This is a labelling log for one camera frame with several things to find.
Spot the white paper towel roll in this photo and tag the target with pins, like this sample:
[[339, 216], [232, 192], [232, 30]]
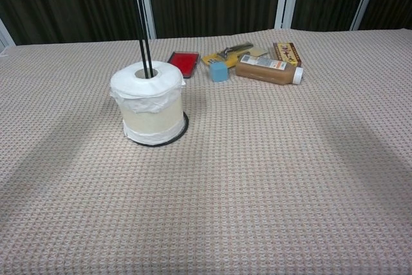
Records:
[[148, 104]]

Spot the small blue cube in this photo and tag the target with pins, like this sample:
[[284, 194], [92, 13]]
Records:
[[219, 70]]

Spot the yellow card package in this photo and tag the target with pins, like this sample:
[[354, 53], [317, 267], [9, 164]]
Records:
[[210, 59]]

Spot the red ink stamp pad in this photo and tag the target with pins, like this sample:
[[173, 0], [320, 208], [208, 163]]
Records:
[[181, 61]]

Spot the pink waffle weave tablecloth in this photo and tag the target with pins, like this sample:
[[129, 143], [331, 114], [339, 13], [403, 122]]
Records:
[[257, 175]]

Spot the brown liquid plastic bottle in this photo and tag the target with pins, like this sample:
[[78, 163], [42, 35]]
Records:
[[264, 70]]

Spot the silver metal tool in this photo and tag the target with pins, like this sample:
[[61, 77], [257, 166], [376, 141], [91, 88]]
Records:
[[236, 48]]

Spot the beige sticky note pad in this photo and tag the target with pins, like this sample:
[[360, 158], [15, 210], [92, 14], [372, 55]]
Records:
[[259, 51]]

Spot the red and gold box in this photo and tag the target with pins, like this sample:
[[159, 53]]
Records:
[[288, 52]]

